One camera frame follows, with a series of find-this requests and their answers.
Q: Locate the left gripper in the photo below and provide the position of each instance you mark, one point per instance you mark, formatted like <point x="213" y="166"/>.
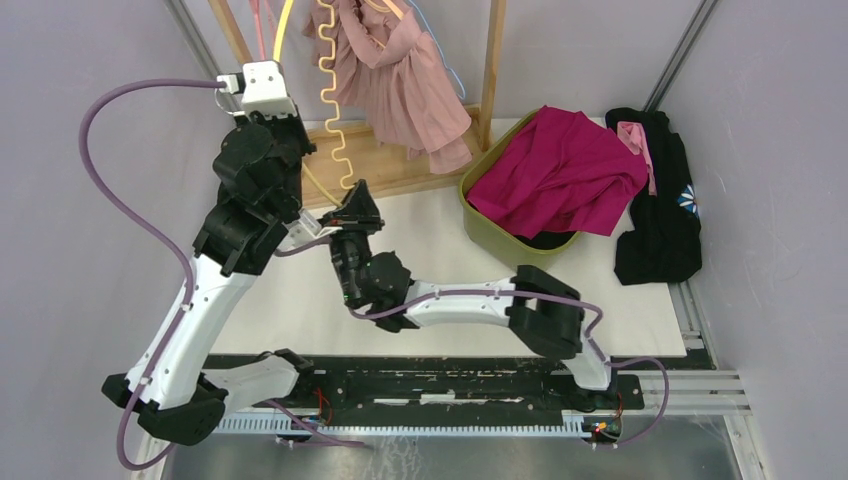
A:
<point x="290" y="121"/>

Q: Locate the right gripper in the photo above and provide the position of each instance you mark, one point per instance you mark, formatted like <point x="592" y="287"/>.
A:
<point x="360" y="212"/>

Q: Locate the pink plastic hanger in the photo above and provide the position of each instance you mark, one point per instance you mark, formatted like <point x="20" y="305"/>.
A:
<point x="265" y="21"/>

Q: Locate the black pleated skirt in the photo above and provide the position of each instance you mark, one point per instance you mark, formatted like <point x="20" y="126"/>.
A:
<point x="547" y="240"/>

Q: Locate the magenta pleated skirt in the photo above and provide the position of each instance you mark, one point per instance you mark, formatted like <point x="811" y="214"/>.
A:
<point x="560" y="173"/>

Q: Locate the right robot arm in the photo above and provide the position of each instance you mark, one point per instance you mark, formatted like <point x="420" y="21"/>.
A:
<point x="548" y="316"/>

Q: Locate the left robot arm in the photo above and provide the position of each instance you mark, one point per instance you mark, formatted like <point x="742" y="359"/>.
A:
<point x="260" y="196"/>

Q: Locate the light pink skirt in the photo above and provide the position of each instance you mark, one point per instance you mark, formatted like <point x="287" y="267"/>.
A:
<point x="390" y="68"/>

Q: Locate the light blue hanger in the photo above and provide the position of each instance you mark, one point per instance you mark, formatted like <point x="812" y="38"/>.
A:
<point x="460" y="88"/>

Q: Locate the wooden clothes rack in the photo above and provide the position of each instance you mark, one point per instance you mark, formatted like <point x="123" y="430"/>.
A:
<point x="386" y="168"/>

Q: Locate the olive green plastic basket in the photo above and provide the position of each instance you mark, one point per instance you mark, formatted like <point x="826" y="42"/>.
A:
<point x="503" y="246"/>

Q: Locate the pink cloth on pile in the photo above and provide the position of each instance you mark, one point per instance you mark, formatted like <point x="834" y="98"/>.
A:
<point x="633" y="136"/>

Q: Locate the black garment pile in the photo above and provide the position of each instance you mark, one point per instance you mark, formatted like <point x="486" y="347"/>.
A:
<point x="664" y="245"/>

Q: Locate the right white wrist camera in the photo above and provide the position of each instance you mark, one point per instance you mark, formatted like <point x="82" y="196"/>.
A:
<point x="304" y="231"/>

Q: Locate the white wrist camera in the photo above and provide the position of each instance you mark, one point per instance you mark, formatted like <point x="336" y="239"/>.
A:
<point x="304" y="231"/>
<point x="265" y="91"/>

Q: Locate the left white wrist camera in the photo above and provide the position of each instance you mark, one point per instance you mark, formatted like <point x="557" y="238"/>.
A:
<point x="265" y="91"/>

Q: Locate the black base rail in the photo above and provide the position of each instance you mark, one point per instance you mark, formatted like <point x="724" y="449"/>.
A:
<point x="452" y="392"/>

